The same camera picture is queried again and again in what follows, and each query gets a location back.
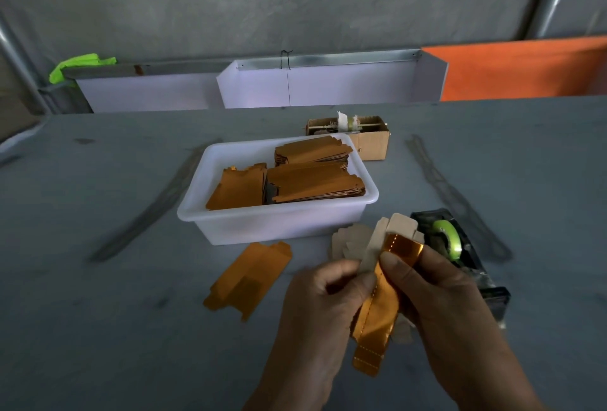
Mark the person's right hand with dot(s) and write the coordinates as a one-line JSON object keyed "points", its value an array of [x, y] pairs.
{"points": [[451, 321]]}

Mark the person's left hand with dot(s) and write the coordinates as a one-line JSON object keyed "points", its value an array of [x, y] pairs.
{"points": [[318, 321]]}

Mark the gold box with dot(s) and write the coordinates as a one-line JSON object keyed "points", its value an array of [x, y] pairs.
{"points": [[377, 316], [247, 278]]}

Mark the pile of beige blanks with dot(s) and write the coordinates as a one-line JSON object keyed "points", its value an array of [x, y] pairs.
{"points": [[351, 240]]}

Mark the gold cartons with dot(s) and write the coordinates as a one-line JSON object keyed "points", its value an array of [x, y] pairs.
{"points": [[313, 181]]}

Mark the person's left forearm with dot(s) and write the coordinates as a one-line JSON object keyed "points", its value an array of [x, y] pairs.
{"points": [[284, 395]]}

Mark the person's right forearm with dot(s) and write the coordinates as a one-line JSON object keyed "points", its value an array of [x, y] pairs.
{"points": [[498, 392]]}

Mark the black tape dispenser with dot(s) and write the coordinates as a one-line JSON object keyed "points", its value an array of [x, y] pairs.
{"points": [[479, 269]]}

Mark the green tape roll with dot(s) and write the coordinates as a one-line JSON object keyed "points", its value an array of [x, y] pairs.
{"points": [[450, 238]]}

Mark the white plastic bin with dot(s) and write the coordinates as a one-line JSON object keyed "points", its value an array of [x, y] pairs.
{"points": [[266, 224]]}

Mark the small cardboard box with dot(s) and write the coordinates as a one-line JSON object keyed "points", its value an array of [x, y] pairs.
{"points": [[375, 143]]}

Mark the long white tray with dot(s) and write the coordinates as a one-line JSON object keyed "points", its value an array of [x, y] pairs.
{"points": [[142, 91], [351, 84]]}

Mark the orange tray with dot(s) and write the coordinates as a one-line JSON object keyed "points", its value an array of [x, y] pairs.
{"points": [[522, 70]]}

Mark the neon green object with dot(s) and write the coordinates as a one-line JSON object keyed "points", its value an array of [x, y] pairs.
{"points": [[76, 65]]}

